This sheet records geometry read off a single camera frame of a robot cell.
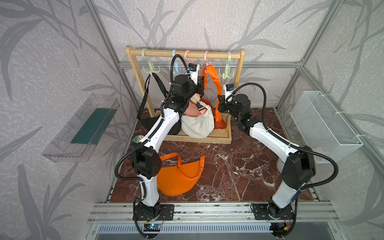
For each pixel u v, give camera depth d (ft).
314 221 2.40
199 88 2.27
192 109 3.28
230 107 2.27
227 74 2.38
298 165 1.48
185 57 2.15
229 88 2.19
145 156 1.56
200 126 3.06
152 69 2.46
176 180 2.66
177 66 2.37
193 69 2.07
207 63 2.34
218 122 2.98
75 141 2.05
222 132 3.39
